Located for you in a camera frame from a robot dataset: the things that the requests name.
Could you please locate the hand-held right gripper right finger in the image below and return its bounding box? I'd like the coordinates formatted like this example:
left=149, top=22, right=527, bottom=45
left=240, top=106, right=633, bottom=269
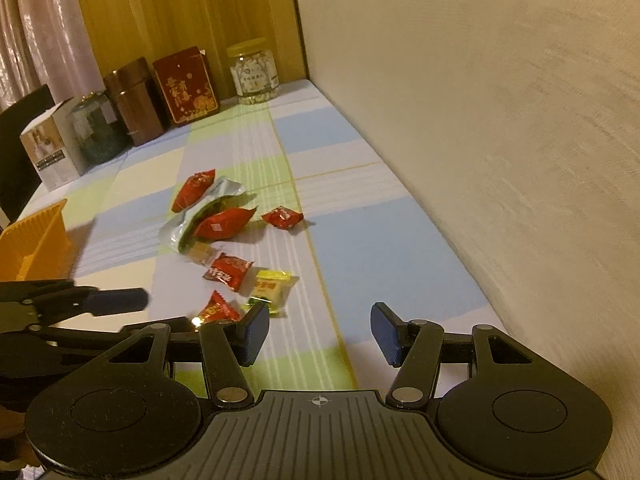
left=370, top=302, right=538, bottom=407

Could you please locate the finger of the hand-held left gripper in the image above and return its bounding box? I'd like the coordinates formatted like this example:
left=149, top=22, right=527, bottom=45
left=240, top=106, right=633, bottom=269
left=0, top=316, right=198, bottom=363
left=0, top=279, right=151, bottom=332

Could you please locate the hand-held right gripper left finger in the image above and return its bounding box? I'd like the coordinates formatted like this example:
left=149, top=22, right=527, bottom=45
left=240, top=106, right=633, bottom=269
left=95, top=303, right=271, bottom=407

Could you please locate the yellow snack packet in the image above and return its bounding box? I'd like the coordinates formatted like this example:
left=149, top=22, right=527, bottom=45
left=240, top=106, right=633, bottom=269
left=243, top=269, right=294, bottom=317

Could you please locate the silver green snack bag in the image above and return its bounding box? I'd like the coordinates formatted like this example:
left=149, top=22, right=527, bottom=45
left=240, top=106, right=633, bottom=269
left=160, top=177, right=258, bottom=256

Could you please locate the orange ribbed plastic basket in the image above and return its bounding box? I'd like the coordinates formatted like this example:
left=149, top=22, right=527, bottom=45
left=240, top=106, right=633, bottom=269
left=0, top=199, right=72, bottom=281

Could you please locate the red snack packet white label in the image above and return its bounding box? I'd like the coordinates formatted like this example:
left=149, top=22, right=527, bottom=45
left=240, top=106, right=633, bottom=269
left=192, top=206, right=258, bottom=241

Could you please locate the small red candy packet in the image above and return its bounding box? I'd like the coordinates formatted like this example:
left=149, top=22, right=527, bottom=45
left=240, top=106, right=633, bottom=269
left=261, top=205, right=304, bottom=231

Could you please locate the red snack packet gold pattern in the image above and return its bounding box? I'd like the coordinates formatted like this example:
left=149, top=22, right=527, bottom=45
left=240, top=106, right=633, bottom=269
left=171, top=169, right=217, bottom=213

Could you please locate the plaid tablecloth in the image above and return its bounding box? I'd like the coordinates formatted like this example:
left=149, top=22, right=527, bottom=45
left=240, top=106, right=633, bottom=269
left=20, top=77, right=506, bottom=392

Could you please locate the white cardboard box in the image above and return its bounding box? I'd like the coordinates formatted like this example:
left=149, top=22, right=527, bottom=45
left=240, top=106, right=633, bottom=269
left=20, top=97, right=88, bottom=191

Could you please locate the dark glass jar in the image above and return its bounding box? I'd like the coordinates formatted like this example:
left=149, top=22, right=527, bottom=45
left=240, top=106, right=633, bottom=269
left=70, top=91, right=128, bottom=165

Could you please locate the dark chair back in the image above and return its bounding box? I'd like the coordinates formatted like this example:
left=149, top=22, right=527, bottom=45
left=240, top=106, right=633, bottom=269
left=0, top=85, right=56, bottom=223

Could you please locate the brown cylindrical canister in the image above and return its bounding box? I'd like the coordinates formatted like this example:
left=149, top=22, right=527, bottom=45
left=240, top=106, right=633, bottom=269
left=103, top=57, right=166, bottom=147

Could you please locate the red gift box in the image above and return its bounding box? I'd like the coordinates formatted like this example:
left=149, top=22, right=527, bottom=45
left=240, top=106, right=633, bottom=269
left=152, top=46, right=221, bottom=127

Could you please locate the clear plastic jar yellow lid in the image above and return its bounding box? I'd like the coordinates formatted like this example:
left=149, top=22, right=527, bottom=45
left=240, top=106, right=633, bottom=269
left=226, top=38, right=279, bottom=106

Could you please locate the pink curtain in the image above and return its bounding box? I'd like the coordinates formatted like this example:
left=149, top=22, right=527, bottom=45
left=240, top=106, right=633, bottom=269
left=0, top=0, right=101, bottom=111

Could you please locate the wooden wall panel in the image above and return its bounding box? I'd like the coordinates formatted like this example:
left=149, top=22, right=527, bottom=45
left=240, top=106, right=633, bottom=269
left=72, top=0, right=308, bottom=106

